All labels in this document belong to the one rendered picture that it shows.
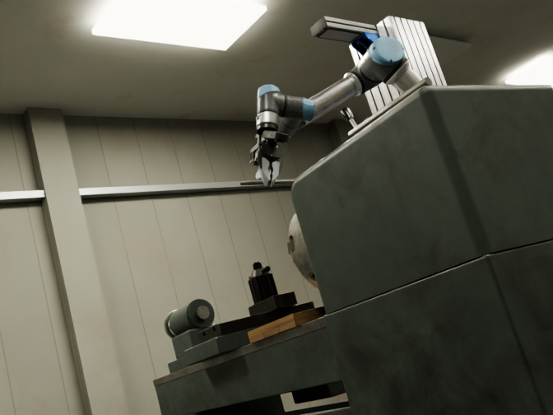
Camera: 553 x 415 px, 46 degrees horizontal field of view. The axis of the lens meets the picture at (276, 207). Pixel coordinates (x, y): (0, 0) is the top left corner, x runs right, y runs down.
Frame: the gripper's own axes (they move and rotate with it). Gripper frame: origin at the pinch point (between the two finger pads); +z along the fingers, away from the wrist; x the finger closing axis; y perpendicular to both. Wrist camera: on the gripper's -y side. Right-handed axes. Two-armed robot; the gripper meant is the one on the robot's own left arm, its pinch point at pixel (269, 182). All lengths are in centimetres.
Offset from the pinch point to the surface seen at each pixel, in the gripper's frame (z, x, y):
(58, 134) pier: -201, 10, 374
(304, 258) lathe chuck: 23.9, -10.8, -2.9
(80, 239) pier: -108, -22, 374
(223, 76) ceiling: -275, -120, 317
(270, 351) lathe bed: 45, -17, 28
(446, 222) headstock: 35, -7, -65
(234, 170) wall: -234, -182, 412
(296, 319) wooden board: 39.7, -14.6, 7.6
